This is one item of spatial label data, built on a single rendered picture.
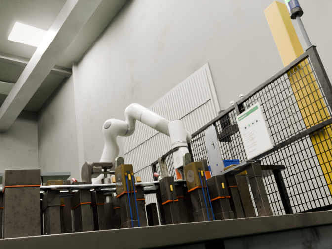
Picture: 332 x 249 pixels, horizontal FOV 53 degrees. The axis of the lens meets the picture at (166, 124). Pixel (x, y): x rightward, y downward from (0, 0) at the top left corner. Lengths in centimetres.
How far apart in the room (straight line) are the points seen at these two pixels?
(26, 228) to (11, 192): 14
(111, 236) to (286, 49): 170
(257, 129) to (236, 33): 291
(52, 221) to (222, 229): 82
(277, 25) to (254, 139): 71
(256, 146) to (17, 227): 143
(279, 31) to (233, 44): 272
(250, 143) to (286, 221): 118
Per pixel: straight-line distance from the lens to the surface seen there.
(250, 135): 217
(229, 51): 489
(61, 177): 188
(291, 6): 210
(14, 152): 1100
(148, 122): 193
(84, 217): 149
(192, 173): 157
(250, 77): 453
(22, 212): 129
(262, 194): 157
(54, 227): 145
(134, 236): 66
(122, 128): 208
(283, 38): 215
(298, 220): 110
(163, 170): 195
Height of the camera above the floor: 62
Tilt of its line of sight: 23 degrees up
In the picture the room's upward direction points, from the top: 10 degrees counter-clockwise
